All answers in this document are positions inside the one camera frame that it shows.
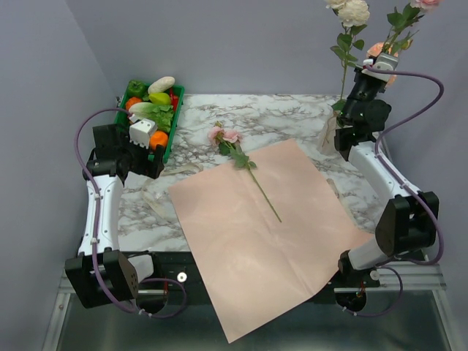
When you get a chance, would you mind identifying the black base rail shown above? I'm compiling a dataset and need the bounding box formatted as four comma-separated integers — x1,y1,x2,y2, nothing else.
75,250,427,306

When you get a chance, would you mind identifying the napa cabbage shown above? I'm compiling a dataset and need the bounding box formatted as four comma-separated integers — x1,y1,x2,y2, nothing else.
129,102,174,133

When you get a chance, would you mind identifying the cream ribbon gold lettering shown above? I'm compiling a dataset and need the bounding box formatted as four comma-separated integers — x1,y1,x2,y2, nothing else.
140,162,204,221

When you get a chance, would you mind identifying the pink wrapping paper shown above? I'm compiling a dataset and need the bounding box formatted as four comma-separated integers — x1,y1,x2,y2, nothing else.
168,139,371,342

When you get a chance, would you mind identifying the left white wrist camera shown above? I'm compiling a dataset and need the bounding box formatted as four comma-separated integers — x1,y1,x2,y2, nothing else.
129,118,157,149

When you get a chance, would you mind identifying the peach rose stem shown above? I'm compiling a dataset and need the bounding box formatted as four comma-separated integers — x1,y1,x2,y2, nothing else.
366,42,396,88

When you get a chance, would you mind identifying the green bell pepper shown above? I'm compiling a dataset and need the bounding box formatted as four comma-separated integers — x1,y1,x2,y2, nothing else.
126,80,147,99

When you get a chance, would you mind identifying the white ceramic vase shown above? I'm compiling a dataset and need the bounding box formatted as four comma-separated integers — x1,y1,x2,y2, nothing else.
317,110,341,156

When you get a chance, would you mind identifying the pink rose stem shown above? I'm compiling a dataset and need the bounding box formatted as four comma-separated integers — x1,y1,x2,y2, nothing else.
208,121,282,223
382,0,442,56

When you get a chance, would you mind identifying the small orange pumpkin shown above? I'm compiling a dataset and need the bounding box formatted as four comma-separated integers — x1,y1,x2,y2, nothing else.
125,97,143,110

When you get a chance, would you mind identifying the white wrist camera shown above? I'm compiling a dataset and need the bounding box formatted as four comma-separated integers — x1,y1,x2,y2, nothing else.
129,118,157,149
363,53,399,75

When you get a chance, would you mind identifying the green plastic tray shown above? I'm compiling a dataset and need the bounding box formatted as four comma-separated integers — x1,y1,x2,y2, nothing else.
114,85,185,164

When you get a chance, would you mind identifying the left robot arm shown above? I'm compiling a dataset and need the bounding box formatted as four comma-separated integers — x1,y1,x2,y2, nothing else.
65,119,165,309

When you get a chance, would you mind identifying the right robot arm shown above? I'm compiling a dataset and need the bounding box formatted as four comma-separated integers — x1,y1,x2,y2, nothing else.
334,64,444,287

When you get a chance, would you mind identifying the white rose stem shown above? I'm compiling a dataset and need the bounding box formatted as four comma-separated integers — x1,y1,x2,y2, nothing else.
325,0,370,111

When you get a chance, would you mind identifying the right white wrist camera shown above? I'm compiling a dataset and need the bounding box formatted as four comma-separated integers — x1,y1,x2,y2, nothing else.
363,53,399,75

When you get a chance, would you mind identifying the white potato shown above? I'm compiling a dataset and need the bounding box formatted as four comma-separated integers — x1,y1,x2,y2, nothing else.
148,76,176,94

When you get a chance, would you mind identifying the orange fruit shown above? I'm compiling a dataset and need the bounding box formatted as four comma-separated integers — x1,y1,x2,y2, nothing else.
149,130,169,150

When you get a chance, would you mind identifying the yellow-green mango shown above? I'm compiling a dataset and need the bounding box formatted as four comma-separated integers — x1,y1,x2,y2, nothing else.
148,92,172,105

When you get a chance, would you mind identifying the red chili pepper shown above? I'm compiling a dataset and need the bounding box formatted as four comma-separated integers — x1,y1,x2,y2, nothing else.
169,87,179,113

